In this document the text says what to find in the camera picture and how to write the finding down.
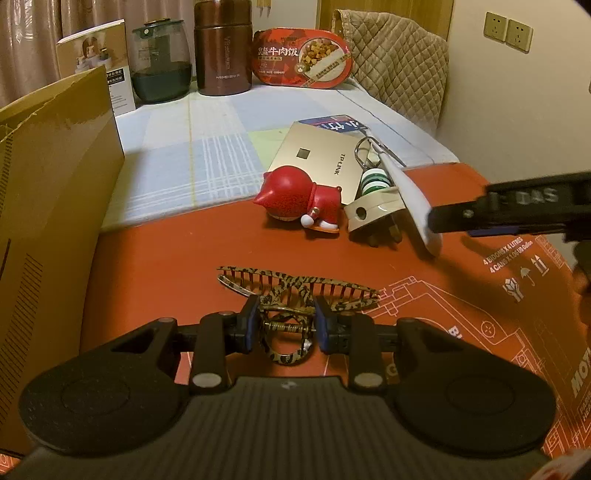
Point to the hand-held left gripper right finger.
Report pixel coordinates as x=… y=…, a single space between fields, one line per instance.
x=322 y=325

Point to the glass jar with green lid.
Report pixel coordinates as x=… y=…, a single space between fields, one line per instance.
x=161 y=69

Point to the wooden panel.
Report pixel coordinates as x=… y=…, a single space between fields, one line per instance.
x=392 y=5

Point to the checked pastel bedsheet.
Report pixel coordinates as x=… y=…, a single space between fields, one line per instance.
x=207 y=138

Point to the green white lip balm jars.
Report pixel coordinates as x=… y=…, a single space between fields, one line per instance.
x=374 y=182

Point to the red cat figurine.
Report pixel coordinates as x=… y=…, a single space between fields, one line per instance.
x=295 y=194

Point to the red oval food box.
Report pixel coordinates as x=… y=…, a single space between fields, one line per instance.
x=286 y=60

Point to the white plastic shoehorn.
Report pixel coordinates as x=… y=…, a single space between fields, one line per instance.
x=411 y=198

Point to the white product box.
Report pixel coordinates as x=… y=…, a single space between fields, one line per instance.
x=92 y=46

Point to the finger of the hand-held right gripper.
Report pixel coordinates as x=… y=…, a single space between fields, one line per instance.
x=508 y=210
x=491 y=231

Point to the wall socket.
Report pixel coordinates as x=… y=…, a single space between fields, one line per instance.
x=495 y=25
x=519 y=34

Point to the patterned brown curtain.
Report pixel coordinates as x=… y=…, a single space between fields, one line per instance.
x=27 y=37

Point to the leopard print hair claw clip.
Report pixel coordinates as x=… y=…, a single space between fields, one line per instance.
x=295 y=286

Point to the blue label tin box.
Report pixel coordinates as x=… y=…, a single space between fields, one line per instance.
x=334 y=123

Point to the brown cardboard box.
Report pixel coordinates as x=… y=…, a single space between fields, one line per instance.
x=46 y=207

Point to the gold product box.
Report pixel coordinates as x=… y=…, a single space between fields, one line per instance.
x=314 y=152

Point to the beige quilted cloth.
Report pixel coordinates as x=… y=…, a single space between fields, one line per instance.
x=397 y=60

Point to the brown metal thermos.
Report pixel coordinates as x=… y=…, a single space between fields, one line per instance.
x=221 y=46

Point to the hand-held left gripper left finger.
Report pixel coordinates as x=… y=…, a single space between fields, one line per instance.
x=253 y=323

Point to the cream power plug adapter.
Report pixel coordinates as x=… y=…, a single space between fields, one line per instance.
x=369 y=210

